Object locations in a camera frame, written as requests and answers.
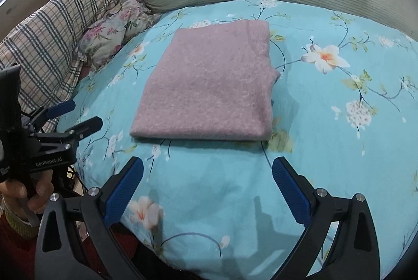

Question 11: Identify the person's left hand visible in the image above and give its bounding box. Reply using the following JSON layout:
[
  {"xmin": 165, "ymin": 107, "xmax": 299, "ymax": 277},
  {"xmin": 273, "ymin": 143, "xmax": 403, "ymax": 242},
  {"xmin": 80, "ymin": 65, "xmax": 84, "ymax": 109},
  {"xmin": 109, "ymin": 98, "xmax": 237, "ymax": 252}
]
[{"xmin": 1, "ymin": 170, "xmax": 54, "ymax": 220}]

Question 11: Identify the blue floral bed sheet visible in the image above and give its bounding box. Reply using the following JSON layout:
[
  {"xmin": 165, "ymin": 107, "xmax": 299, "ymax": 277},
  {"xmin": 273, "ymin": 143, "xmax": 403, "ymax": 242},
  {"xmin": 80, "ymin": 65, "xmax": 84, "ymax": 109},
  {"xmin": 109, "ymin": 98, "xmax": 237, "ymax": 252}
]
[{"xmin": 57, "ymin": 0, "xmax": 417, "ymax": 279}]

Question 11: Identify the pink floral quilt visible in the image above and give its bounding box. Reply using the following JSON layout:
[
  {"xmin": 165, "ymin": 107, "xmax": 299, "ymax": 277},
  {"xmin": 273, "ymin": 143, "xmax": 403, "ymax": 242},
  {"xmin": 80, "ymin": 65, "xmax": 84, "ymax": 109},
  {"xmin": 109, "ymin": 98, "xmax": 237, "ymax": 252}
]
[{"xmin": 77, "ymin": 0, "xmax": 161, "ymax": 71}]

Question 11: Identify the mauve fuzzy sweater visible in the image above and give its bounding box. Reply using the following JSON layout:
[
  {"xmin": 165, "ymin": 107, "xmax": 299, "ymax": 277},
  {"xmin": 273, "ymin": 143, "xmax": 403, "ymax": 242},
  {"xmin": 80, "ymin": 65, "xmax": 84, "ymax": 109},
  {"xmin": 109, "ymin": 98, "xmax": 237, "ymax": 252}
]
[{"xmin": 130, "ymin": 20, "xmax": 279, "ymax": 141}]

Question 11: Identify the plaid beige blanket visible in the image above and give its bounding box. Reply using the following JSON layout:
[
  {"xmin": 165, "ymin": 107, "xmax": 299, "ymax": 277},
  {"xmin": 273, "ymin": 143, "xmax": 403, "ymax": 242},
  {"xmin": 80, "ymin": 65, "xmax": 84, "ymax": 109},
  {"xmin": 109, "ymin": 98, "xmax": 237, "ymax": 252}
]
[{"xmin": 1, "ymin": 0, "xmax": 121, "ymax": 113}]

